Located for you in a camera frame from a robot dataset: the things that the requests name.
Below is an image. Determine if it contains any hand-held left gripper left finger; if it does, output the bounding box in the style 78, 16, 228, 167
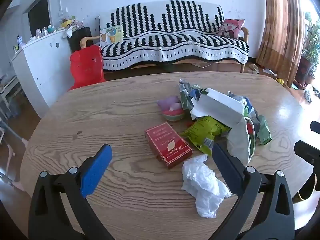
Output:
28, 144, 115, 240

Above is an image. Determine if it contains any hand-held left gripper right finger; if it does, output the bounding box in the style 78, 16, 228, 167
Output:
212, 142, 295, 240

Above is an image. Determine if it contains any grey-white paper pouch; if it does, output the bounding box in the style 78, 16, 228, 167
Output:
226, 116, 257, 165

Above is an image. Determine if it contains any clear plastic bag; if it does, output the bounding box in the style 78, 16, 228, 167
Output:
181, 154, 232, 218

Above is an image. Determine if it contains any yellow-green snack wrapper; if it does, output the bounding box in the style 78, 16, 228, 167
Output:
180, 116, 232, 155

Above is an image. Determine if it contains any black gold-rimmed trash bin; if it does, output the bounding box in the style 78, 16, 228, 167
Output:
292, 172, 317, 204

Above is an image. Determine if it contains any plain green packet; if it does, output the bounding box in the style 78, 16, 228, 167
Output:
255, 114, 272, 146

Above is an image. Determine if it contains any white cardboard box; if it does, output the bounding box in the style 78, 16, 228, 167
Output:
190, 88, 247, 128

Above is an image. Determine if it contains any red cigarette box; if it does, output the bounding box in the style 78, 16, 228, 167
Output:
144, 122, 193, 169

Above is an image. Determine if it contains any grey-blue wrapper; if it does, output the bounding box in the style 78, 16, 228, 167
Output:
229, 91, 260, 120

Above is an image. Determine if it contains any pink green paper cup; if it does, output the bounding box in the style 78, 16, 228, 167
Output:
161, 107, 185, 122

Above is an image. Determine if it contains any green patterned packet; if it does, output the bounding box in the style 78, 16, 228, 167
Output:
178, 79, 200, 111

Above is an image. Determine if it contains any purple jelly cup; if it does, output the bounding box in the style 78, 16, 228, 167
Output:
157, 96, 181, 110

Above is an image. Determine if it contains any filled translucent plastic bag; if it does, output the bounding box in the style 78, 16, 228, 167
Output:
304, 84, 314, 103

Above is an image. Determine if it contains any potted plant red pot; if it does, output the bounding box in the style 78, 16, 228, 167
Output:
294, 12, 320, 88

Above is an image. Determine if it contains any brown patterned curtain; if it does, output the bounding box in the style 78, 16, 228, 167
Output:
256, 0, 309, 87

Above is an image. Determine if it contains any flat brown cardboard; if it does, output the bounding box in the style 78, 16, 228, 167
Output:
191, 60, 218, 69

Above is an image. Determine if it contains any red bear-shaped chair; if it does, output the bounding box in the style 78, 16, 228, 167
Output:
67, 44, 107, 92

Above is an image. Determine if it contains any white cabinet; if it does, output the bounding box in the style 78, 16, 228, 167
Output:
10, 26, 75, 118

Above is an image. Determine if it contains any pink cartoon cushion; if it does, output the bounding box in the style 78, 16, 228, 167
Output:
218, 19, 245, 40

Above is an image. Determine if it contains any black white striped blanket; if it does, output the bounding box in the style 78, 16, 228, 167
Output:
99, 0, 250, 71

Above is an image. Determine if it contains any colourful picture book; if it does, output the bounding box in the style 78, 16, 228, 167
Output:
99, 25, 123, 47

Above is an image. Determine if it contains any black box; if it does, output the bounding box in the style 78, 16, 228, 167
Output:
67, 27, 92, 53

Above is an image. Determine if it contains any row of small figurines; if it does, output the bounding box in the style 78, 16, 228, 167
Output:
14, 25, 58, 52

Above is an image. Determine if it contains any pile of toys and papers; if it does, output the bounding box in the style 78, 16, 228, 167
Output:
58, 8, 85, 38

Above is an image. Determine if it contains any grey metal frame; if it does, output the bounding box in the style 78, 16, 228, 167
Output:
0, 120, 29, 190

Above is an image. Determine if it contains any white wire rack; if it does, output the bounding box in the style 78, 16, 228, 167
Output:
0, 75, 25, 119

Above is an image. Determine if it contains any wooden frame sofa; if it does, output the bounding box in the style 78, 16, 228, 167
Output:
79, 26, 251, 73

